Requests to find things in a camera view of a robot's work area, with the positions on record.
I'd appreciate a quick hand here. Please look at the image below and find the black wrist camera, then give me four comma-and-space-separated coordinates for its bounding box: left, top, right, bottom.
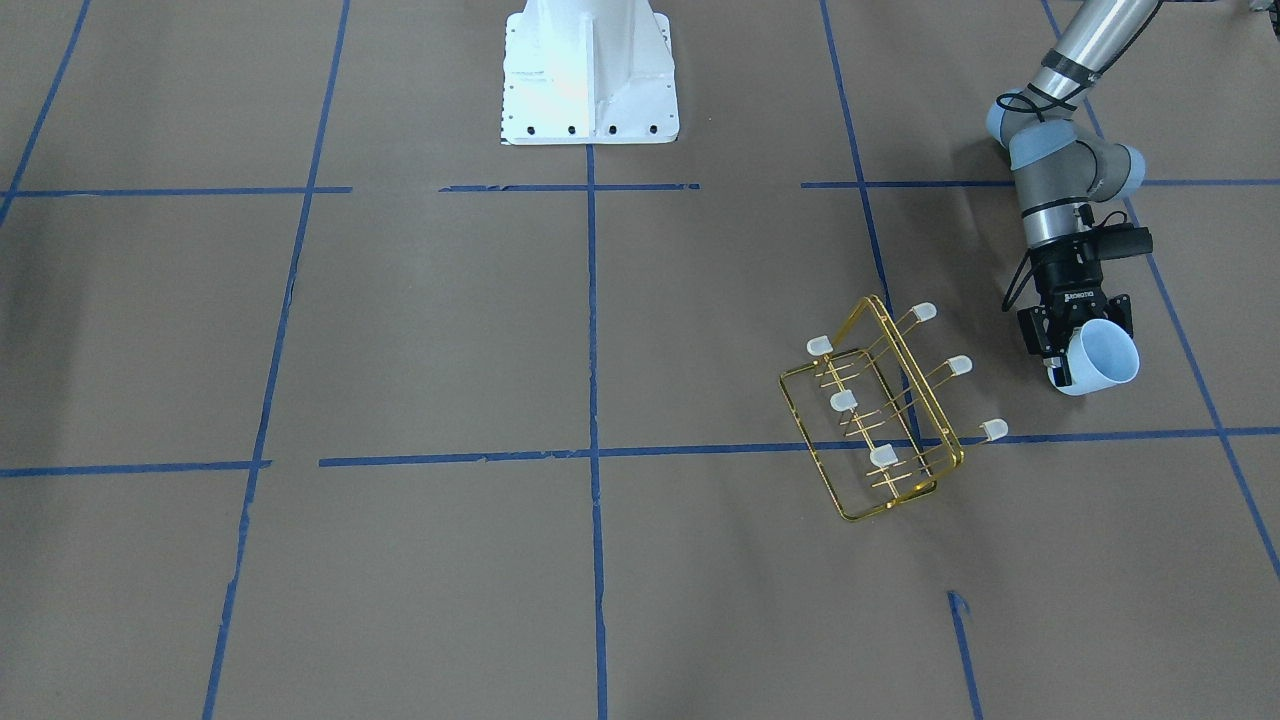
1082, 223, 1155, 263

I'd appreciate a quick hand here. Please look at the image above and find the light blue plastic cup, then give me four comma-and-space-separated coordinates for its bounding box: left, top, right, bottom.
1047, 318, 1140, 396

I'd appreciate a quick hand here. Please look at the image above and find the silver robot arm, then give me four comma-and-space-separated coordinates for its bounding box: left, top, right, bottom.
986, 1, 1160, 397

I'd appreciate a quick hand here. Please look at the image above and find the gold wire cup holder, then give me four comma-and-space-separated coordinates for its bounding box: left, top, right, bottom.
777, 295, 1010, 523

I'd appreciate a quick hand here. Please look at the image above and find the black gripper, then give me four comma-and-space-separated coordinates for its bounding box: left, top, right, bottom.
1018, 238, 1134, 387

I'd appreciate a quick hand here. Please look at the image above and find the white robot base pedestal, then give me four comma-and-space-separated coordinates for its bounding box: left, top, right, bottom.
500, 1, 681, 146

